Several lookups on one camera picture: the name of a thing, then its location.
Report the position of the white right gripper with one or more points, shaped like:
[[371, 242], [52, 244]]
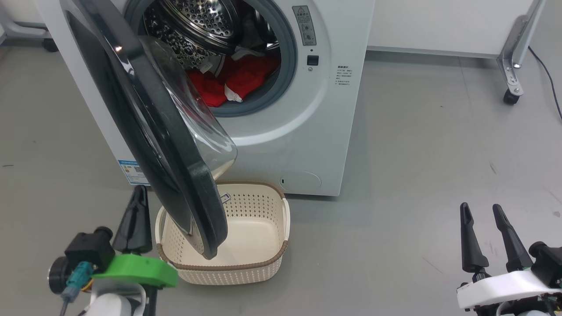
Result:
[[500, 287]]

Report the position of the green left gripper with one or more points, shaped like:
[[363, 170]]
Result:
[[140, 270]]

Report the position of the black round glass washer door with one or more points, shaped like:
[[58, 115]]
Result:
[[153, 131]]

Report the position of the plain red shirt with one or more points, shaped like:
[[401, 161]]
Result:
[[250, 74]]

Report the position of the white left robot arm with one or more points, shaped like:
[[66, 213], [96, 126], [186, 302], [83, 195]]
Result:
[[109, 305]]

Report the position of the cream perforated laundry basket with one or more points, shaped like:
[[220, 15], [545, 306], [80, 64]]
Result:
[[246, 237]]

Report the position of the white washing machine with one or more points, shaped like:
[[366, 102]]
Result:
[[316, 131]]

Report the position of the perforated steel washer drum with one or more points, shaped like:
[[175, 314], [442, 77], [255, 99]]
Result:
[[197, 22]]

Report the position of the black door latch socket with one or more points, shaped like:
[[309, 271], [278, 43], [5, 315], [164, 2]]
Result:
[[312, 60]]

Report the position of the blue energy label sticker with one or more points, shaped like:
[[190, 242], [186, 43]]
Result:
[[131, 172]]

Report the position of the oval drain filter cover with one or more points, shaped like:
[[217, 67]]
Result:
[[303, 181]]

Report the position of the metal leg with black caster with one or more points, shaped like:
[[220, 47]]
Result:
[[511, 66], [26, 30]]

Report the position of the small printed text sticker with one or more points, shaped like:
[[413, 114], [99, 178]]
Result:
[[343, 75]]

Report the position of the grey warning sticker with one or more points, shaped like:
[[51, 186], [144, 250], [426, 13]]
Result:
[[304, 26]]

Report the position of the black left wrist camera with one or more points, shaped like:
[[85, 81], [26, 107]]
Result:
[[90, 250]]

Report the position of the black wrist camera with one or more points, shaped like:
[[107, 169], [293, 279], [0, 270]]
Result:
[[90, 250], [549, 261]]

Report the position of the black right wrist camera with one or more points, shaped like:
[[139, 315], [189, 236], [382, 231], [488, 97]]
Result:
[[549, 261]]

